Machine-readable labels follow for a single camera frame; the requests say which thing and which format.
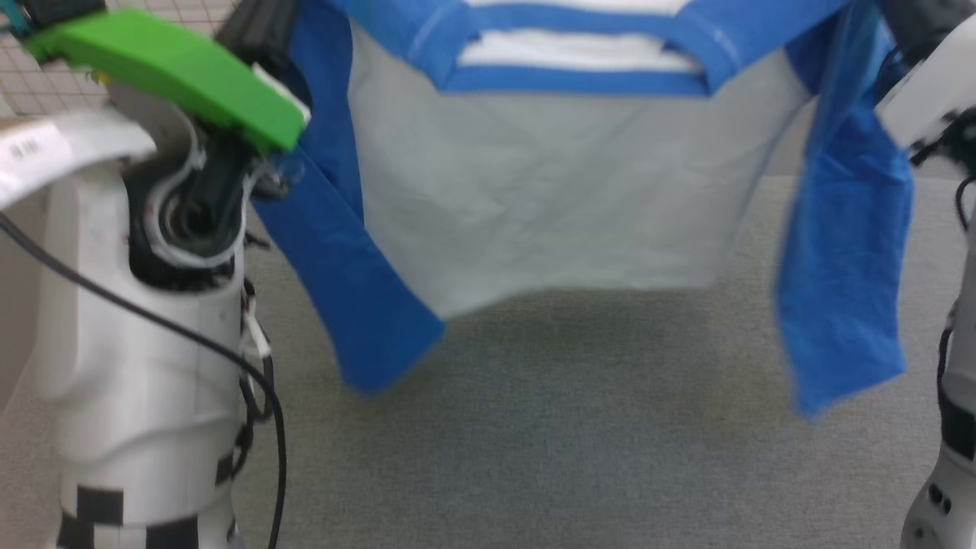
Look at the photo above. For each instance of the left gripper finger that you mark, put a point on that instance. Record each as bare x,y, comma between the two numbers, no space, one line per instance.
282,30
248,30

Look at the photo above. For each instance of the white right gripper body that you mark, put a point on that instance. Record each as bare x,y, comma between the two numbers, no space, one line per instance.
938,95

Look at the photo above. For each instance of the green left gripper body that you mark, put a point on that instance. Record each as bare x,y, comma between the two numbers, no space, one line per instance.
183,72

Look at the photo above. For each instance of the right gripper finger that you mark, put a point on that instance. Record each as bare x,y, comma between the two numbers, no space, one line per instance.
926,27

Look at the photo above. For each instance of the white and blue t-shirt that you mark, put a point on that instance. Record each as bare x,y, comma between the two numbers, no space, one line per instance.
564,191

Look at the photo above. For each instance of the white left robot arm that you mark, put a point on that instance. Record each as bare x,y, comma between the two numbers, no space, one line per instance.
137,366

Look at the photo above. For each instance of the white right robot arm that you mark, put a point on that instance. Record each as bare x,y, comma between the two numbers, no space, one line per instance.
957,457

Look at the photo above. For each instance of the lemon print grid curtain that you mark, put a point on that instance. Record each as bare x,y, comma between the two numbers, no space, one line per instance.
46,88

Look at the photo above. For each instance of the white paper label tag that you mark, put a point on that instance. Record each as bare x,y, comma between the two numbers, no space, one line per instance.
46,156

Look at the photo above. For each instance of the grey fabric sofa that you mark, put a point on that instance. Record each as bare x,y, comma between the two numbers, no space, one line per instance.
572,427

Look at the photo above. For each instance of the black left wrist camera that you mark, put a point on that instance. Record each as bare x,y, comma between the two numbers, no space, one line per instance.
53,9

